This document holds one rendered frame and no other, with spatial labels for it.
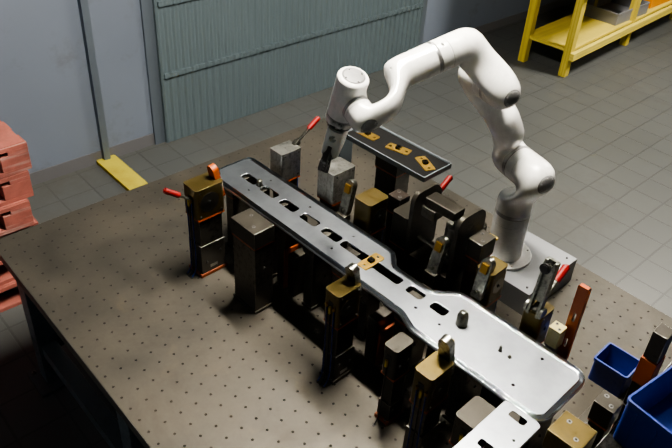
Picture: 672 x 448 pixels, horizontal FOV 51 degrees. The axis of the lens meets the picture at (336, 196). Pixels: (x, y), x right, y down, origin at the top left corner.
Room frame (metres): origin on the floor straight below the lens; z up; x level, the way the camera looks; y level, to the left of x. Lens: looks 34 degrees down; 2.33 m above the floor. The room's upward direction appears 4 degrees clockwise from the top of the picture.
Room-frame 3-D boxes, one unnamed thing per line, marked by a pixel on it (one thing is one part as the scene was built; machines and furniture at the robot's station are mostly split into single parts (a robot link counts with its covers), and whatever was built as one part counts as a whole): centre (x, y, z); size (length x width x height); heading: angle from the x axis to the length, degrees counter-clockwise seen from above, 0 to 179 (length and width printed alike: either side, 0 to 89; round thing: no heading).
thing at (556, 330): (1.33, -0.59, 0.88); 0.04 x 0.04 x 0.37; 46
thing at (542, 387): (1.63, -0.10, 1.00); 1.38 x 0.22 x 0.02; 46
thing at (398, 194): (1.84, -0.20, 0.90); 0.05 x 0.05 x 0.40; 46
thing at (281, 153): (2.16, 0.18, 0.88); 0.12 x 0.07 x 0.36; 136
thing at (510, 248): (1.96, -0.60, 0.89); 0.19 x 0.19 x 0.18
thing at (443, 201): (1.70, -0.33, 0.95); 0.18 x 0.13 x 0.49; 46
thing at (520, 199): (1.93, -0.61, 1.10); 0.19 x 0.12 x 0.24; 28
